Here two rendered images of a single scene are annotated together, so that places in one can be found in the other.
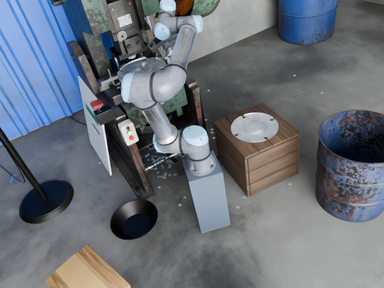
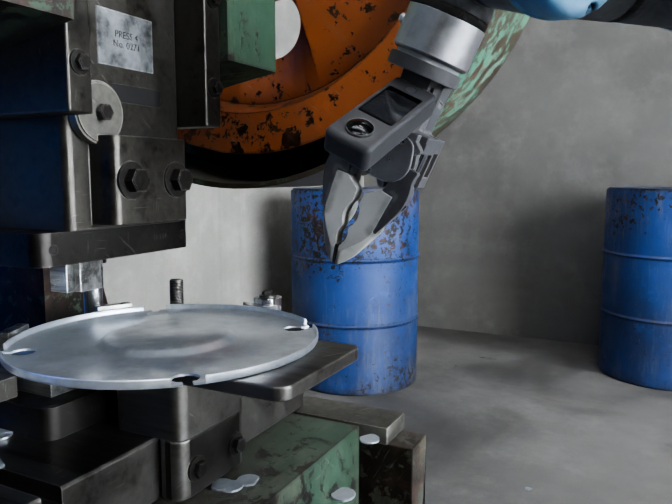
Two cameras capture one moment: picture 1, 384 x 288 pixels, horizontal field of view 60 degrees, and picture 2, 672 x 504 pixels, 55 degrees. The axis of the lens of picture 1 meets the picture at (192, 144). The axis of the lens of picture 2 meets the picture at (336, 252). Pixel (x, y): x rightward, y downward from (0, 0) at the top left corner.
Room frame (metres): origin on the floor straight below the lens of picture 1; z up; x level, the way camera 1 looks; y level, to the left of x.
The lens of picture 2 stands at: (1.23, 0.46, 0.94)
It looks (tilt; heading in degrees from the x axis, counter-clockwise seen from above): 7 degrees down; 320
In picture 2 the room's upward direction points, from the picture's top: straight up
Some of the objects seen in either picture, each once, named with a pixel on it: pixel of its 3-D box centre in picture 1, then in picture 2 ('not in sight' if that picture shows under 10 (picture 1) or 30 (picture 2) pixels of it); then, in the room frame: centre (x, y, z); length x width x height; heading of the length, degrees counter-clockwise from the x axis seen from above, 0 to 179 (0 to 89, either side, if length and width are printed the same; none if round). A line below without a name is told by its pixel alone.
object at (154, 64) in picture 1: (141, 69); (168, 337); (1.80, 0.20, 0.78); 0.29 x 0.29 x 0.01
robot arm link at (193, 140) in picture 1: (195, 141); not in sight; (1.25, -0.02, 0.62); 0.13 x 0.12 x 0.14; 69
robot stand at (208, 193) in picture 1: (207, 193); not in sight; (1.25, -0.02, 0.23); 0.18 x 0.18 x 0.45; 5
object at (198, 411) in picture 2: not in sight; (211, 411); (1.76, 0.18, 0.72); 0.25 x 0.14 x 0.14; 23
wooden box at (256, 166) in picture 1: (255, 148); not in sight; (1.59, -0.40, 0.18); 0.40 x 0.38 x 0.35; 16
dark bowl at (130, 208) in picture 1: (135, 221); not in sight; (1.32, 0.44, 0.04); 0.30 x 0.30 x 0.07
